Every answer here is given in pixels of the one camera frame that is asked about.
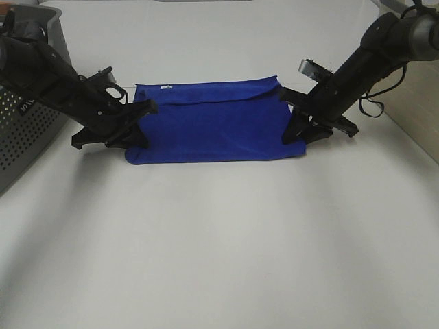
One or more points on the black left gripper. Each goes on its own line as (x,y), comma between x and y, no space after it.
(106,115)

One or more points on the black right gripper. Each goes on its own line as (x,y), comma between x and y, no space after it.
(316,114)

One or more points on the blue microfibre towel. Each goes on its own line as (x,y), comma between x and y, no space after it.
(214,122)

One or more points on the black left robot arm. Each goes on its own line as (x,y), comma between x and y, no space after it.
(34,70)

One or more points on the grey perforated laundry basket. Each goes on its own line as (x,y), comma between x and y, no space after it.
(28,127)

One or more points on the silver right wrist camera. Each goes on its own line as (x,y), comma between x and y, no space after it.
(313,70)

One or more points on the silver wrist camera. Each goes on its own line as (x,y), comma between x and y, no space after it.
(101,80)
(313,70)

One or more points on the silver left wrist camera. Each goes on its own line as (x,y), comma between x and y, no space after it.
(101,80)

